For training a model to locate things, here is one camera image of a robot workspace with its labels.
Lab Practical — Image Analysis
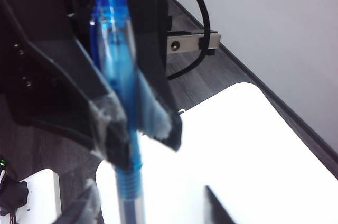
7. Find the blue transparent ballpoint pen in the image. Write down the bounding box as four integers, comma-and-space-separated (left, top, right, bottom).
116, 164, 147, 224

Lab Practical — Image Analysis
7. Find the white flat board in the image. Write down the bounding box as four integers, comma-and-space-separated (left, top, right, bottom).
17, 168, 63, 224

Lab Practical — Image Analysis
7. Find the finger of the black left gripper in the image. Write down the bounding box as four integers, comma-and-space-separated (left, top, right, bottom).
204, 185, 236, 224
52, 178, 103, 224

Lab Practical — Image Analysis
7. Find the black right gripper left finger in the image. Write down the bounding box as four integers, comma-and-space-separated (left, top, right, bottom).
0, 0, 132, 169

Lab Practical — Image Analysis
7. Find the black cable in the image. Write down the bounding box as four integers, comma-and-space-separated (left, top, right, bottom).
166, 0, 211, 81

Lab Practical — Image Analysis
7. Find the black device with green light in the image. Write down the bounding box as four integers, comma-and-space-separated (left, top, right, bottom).
0, 157, 29, 217

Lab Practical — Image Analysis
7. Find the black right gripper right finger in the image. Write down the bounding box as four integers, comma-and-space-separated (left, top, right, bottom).
126, 0, 183, 153

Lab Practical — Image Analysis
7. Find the transparent pen cap blue clip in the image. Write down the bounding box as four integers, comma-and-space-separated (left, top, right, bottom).
89, 0, 145, 169

